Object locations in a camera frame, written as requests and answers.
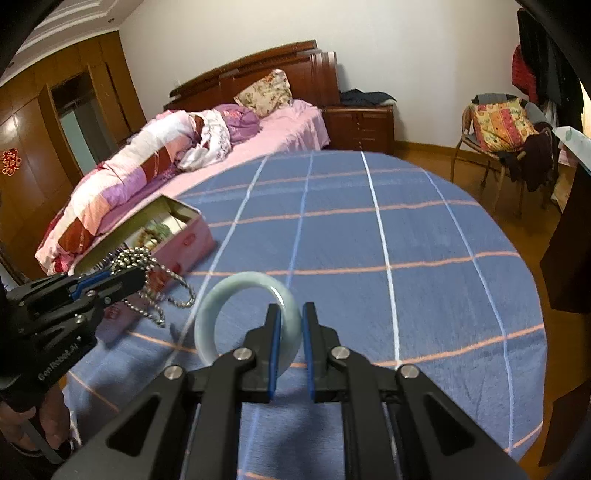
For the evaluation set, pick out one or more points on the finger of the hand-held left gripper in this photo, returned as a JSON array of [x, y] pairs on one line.
[[87, 285], [124, 284]]

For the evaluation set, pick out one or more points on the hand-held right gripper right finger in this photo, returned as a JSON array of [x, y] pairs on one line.
[[308, 364]]

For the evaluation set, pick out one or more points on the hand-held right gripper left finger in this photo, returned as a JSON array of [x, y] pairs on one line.
[[276, 360]]

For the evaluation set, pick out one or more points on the pink tin box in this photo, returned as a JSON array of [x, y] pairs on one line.
[[189, 244]]

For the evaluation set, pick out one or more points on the pale jade bangle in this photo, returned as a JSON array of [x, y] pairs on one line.
[[212, 295]]

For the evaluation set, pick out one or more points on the person's left hand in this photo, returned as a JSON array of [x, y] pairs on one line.
[[53, 415]]

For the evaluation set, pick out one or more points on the green jade bangle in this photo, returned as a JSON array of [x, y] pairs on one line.
[[161, 230]]

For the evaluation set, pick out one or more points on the blue plaid tablecloth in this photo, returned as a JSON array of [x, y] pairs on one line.
[[369, 277]]

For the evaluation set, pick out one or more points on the pink patchwork quilt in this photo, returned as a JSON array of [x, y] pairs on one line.
[[115, 175]]

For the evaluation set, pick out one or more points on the red paper decoration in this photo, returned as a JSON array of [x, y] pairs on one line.
[[10, 161]]

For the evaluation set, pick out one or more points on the brown wooden wardrobe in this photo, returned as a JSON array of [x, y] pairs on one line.
[[27, 138]]

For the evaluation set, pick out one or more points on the white pink floral garment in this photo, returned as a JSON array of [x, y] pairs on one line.
[[207, 147]]

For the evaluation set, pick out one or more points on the purple garment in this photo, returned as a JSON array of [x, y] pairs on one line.
[[240, 120]]

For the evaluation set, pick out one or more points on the bed with pink sheet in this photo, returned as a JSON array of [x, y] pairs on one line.
[[286, 134]]

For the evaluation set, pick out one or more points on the floral pillow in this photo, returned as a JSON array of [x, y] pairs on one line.
[[268, 94]]

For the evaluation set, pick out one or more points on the brown wooden nightstand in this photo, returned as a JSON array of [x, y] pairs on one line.
[[355, 129]]

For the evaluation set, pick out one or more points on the brown wooden headboard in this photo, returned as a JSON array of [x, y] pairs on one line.
[[258, 64]]

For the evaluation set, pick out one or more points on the wooden chair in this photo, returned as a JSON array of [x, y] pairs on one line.
[[461, 147]]

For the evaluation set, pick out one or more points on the dark folded clothes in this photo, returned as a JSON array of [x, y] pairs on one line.
[[367, 98]]

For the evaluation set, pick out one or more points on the dark wooden desk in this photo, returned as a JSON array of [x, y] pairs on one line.
[[568, 240]]

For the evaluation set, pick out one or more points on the orange patterned cushion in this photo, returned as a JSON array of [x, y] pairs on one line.
[[501, 124]]

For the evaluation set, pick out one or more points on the dark red garment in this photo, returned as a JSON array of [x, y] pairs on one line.
[[538, 159]]

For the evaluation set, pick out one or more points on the white dotted desk cover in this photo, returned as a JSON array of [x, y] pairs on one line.
[[575, 143]]

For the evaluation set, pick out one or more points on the red hanging garment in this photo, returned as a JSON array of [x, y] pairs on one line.
[[524, 69]]

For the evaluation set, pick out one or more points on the dark hanging coat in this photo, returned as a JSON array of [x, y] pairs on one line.
[[545, 55]]

